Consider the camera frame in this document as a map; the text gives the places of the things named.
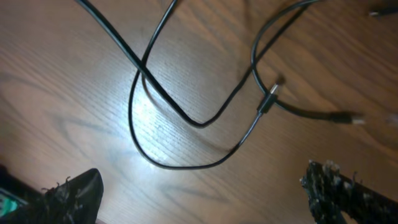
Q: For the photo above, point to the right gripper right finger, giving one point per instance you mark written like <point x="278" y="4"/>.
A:
<point x="330" y="194"/>

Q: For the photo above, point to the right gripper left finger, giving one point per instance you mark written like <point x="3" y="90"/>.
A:
<point x="77" y="200"/>

